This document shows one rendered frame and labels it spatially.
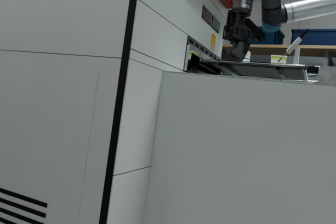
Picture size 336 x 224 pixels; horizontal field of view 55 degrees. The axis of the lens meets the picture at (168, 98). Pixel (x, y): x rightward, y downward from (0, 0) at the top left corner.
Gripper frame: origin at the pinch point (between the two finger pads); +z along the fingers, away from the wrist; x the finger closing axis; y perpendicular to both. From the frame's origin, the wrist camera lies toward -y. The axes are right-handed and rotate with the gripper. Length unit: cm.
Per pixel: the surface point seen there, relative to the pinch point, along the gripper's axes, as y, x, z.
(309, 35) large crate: -172, -130, -67
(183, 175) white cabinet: 29, 20, 40
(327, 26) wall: -231, -160, -94
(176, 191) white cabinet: 30, 19, 45
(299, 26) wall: -213, -185, -95
